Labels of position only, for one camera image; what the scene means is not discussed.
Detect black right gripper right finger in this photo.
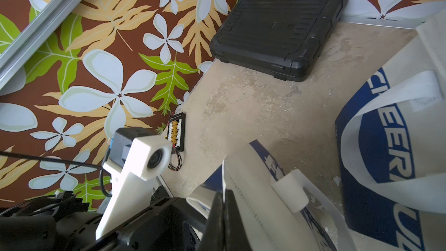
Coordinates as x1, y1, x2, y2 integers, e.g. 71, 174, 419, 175
224, 189, 252, 251

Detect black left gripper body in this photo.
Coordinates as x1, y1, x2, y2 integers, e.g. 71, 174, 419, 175
83, 187, 207, 251

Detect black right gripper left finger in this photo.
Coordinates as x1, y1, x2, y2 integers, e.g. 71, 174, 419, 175
198, 192, 225, 251

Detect narrow takeout bag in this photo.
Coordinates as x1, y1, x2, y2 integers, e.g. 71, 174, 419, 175
335, 11, 446, 251

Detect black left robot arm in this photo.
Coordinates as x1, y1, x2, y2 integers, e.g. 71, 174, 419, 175
1, 187, 206, 251

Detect black connector board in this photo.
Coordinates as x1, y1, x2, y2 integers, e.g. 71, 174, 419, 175
166, 112, 186, 152

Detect black plastic tool case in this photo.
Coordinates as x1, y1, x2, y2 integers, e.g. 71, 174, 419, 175
209, 0, 347, 82

